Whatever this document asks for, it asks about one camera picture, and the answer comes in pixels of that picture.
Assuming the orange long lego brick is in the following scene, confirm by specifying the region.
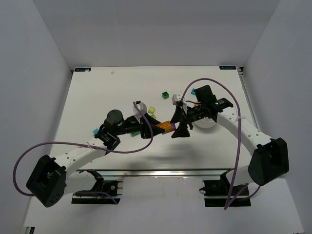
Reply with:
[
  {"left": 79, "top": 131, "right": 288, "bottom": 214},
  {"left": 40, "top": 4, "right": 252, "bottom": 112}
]
[{"left": 156, "top": 121, "right": 172, "bottom": 134}]

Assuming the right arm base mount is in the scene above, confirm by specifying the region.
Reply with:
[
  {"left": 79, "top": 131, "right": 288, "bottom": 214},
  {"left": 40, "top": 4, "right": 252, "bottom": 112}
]
[{"left": 199, "top": 169, "right": 251, "bottom": 208}]

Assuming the aluminium table rail front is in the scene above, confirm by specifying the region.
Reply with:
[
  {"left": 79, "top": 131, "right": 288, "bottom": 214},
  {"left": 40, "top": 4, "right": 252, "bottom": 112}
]
[{"left": 66, "top": 168, "right": 230, "bottom": 178}]

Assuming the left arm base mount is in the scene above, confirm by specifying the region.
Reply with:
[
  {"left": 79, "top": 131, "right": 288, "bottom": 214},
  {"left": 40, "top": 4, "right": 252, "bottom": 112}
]
[{"left": 71, "top": 169, "right": 123, "bottom": 205}]

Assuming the dark green small lego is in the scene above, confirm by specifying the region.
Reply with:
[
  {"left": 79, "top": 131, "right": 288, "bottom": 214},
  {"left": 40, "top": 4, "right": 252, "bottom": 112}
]
[{"left": 161, "top": 92, "right": 170, "bottom": 99}]

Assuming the lime lego upper middle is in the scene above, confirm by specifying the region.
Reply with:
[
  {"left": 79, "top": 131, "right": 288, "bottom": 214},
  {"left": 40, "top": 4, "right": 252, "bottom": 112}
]
[{"left": 148, "top": 106, "right": 156, "bottom": 114}]

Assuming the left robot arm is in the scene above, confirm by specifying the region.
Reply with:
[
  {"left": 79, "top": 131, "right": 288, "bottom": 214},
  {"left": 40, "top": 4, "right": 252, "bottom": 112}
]
[{"left": 26, "top": 110, "right": 165, "bottom": 208}]

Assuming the corner blue label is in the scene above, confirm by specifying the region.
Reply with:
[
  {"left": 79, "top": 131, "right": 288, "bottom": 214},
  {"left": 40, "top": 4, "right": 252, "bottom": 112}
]
[
  {"left": 219, "top": 66, "right": 236, "bottom": 70},
  {"left": 74, "top": 67, "right": 91, "bottom": 72}
]

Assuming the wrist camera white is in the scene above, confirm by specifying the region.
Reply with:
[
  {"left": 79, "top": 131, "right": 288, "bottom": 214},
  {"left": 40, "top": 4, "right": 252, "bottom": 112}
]
[
  {"left": 172, "top": 94, "right": 187, "bottom": 114},
  {"left": 133, "top": 101, "right": 147, "bottom": 123}
]

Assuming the white divided round container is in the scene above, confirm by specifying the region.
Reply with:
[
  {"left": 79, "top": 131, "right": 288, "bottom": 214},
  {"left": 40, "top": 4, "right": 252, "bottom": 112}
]
[{"left": 185, "top": 97, "right": 216, "bottom": 129}]

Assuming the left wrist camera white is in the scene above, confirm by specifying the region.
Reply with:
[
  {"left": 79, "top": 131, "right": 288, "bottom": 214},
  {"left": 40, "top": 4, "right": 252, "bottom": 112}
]
[{"left": 133, "top": 101, "right": 147, "bottom": 123}]

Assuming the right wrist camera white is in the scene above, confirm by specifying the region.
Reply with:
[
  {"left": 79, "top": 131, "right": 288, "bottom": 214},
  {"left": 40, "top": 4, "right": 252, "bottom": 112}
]
[{"left": 172, "top": 94, "right": 187, "bottom": 114}]

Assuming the right corner blue label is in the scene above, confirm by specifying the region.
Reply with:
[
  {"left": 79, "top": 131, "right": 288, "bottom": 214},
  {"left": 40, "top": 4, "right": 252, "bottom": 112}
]
[{"left": 219, "top": 66, "right": 236, "bottom": 70}]

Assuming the left corner blue label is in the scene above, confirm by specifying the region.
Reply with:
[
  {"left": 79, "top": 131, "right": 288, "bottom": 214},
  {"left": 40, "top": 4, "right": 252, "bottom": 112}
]
[{"left": 74, "top": 67, "right": 91, "bottom": 72}]

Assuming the green lego brick left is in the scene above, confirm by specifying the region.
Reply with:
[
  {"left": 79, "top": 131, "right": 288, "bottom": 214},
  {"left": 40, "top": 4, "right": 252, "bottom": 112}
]
[{"left": 131, "top": 132, "right": 140, "bottom": 137}]

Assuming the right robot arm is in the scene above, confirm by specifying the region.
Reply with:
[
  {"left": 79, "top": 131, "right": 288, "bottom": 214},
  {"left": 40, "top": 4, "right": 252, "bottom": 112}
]
[{"left": 171, "top": 85, "right": 289, "bottom": 186}]

